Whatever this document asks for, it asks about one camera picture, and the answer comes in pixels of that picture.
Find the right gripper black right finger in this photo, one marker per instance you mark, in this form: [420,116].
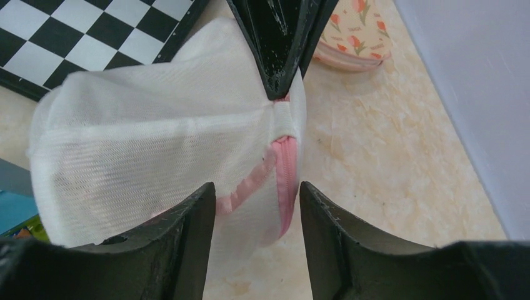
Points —
[348,258]

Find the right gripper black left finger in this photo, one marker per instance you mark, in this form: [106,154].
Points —
[164,258]

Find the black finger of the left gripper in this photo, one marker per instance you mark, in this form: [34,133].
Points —
[276,32]
[319,16]

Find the white pink mesh laundry bag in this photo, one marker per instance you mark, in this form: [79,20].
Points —
[109,150]

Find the colourful toy block stack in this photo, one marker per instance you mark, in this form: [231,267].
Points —
[20,218]

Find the black white checkerboard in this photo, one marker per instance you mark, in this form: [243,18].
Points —
[42,42]

